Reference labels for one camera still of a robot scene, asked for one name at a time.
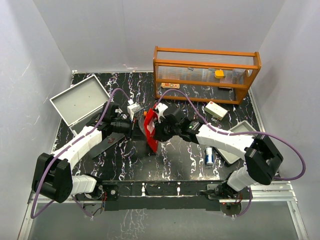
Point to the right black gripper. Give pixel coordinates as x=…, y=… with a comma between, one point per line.
x=160, y=134

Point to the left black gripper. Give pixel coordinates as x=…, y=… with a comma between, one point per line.
x=137, y=134

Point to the red first aid pouch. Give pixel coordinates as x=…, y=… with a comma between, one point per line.
x=150, y=129

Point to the blue white can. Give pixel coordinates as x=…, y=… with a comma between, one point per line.
x=209, y=157

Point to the grey case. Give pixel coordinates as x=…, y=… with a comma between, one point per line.
x=81, y=102

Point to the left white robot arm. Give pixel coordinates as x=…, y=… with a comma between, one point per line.
x=53, y=176

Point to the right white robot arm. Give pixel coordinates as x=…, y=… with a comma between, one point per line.
x=261, y=156

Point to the white medicine box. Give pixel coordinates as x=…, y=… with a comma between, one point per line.
x=215, y=110

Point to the wooden toy block strip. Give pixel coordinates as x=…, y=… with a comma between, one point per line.
x=166, y=85

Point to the wooden display shelf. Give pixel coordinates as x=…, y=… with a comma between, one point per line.
x=194, y=71

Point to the yellow block on shelf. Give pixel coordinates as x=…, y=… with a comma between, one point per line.
x=219, y=74

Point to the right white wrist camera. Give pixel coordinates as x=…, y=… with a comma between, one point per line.
x=159, y=109

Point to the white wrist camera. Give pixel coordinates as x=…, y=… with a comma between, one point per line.
x=159, y=109
x=132, y=108

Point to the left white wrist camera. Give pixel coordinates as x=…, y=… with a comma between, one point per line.
x=132, y=108

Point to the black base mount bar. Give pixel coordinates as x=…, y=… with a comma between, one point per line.
x=158, y=195

